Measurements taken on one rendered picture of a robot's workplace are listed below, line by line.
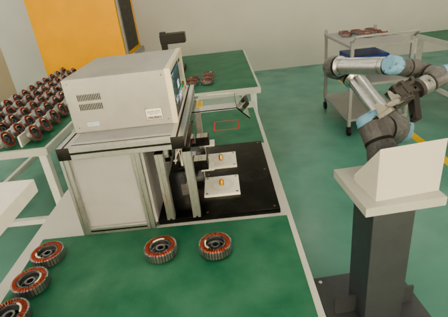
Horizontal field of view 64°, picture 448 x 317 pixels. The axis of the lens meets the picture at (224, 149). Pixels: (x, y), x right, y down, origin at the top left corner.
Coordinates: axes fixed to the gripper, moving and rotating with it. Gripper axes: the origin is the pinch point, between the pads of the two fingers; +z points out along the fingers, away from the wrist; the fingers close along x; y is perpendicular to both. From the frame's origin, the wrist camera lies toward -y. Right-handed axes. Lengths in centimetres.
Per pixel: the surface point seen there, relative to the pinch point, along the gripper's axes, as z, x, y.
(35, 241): 137, -20, 22
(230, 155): 49, -48, 26
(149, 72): 71, 13, 48
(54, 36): 132, -260, 336
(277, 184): 41, -30, -1
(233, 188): 60, -25, 6
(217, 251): 78, 2, -15
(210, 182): 66, -31, 14
